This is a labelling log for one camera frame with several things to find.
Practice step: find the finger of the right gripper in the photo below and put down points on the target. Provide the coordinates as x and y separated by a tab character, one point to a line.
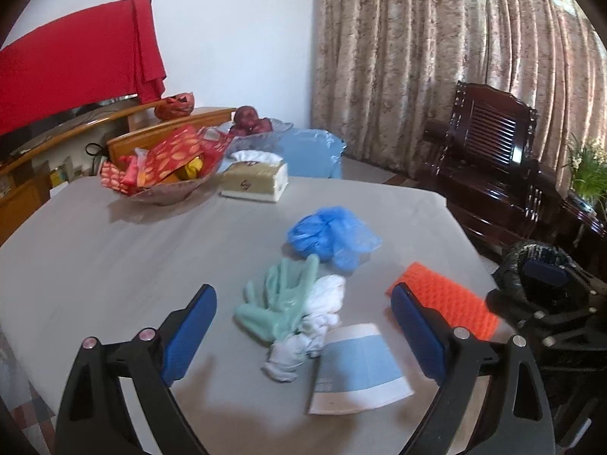
537	273

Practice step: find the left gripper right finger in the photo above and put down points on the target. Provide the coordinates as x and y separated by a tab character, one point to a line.
515	416

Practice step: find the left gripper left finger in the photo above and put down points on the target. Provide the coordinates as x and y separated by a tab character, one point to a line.
93	416

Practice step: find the orange foam net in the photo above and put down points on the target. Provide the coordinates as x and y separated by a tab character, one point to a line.
457	305

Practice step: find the white tissue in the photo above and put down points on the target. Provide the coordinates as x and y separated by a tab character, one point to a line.
319	317

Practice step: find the green rubber glove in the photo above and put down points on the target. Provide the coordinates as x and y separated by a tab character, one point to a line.
273	312

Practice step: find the green potted plant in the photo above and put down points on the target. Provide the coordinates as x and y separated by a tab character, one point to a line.
587	163

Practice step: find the dark wooden armchair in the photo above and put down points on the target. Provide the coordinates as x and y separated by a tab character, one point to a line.
481	162

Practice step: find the grey tablecloth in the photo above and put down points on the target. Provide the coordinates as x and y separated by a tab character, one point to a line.
91	263

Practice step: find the blue crumpled plastic cover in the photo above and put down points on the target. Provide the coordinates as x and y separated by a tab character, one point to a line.
336	236

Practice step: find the wooden tv cabinet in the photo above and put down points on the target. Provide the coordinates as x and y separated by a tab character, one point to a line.
108	132

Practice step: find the glass snack bowl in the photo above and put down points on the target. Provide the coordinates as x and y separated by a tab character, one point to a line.
160	195

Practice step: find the red orange snack packet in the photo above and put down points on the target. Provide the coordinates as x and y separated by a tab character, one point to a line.
177	158

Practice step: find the blue plastic covered stool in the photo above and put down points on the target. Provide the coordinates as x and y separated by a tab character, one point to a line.
312	153

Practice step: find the floral beige curtain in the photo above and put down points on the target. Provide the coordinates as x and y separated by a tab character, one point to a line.
383	68

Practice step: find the tissue box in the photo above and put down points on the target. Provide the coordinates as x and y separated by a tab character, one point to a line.
254	175

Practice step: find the glass fruit bowl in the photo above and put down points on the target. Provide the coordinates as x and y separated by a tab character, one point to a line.
267	141

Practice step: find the red ornament on cabinet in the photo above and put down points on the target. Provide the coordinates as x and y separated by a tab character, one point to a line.
177	106

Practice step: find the red apples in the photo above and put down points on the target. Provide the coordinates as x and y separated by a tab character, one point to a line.
248	123

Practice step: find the red cloth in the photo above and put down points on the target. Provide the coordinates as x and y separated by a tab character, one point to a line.
99	53

